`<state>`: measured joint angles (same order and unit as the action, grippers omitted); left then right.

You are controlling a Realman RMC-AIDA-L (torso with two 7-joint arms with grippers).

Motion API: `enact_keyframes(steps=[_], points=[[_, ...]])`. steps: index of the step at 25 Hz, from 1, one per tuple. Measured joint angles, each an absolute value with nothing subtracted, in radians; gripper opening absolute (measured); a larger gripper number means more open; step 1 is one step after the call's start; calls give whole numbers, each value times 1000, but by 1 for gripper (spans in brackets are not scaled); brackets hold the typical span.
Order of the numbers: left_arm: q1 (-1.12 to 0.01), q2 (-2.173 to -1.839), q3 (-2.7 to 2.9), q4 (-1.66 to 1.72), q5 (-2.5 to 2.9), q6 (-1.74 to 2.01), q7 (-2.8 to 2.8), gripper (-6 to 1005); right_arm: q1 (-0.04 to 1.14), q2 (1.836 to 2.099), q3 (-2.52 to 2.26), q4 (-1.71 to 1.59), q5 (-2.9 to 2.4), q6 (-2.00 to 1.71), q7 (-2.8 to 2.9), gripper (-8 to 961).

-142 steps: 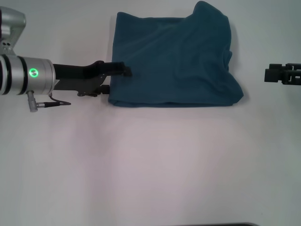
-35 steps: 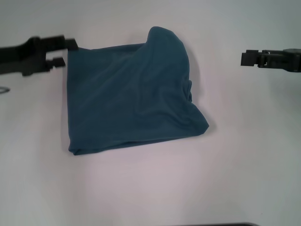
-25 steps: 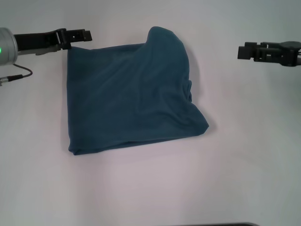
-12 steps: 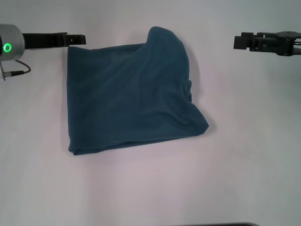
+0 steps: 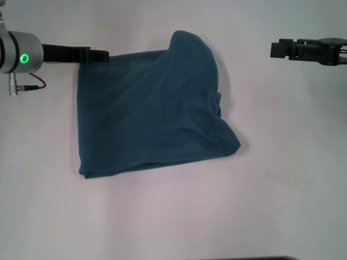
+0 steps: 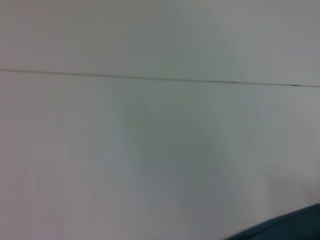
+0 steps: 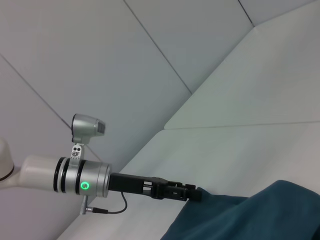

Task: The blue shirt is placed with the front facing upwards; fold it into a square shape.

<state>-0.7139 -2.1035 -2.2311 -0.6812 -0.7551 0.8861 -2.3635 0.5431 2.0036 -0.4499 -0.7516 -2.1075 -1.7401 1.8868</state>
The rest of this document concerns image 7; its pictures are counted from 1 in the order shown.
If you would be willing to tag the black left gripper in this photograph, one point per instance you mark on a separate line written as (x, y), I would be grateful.
(132, 183)

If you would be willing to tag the teal t-shirt with pink lettering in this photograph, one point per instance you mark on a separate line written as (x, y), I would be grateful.
(237, 217)

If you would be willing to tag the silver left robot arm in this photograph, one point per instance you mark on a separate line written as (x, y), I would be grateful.
(45, 176)

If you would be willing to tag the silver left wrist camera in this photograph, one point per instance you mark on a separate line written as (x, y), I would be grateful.
(86, 127)

